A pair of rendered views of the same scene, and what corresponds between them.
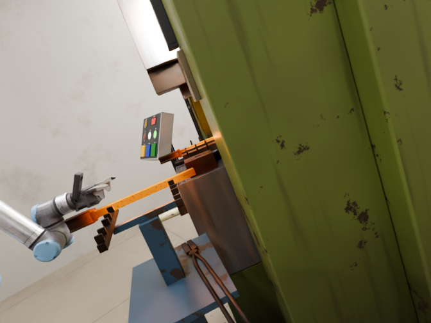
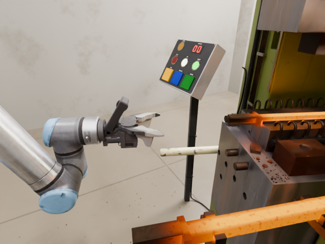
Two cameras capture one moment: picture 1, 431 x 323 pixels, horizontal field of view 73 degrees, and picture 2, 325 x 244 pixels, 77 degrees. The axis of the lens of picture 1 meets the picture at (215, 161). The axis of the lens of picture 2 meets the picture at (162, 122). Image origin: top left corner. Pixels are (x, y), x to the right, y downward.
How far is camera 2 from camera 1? 0.85 m
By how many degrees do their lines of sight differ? 14
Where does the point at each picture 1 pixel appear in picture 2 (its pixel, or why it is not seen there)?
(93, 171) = (88, 58)
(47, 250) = (59, 203)
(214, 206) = not seen: hidden behind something
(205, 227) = (269, 234)
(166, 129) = (212, 66)
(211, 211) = not seen: hidden behind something
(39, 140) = (48, 10)
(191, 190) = (286, 193)
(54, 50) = not seen: outside the picture
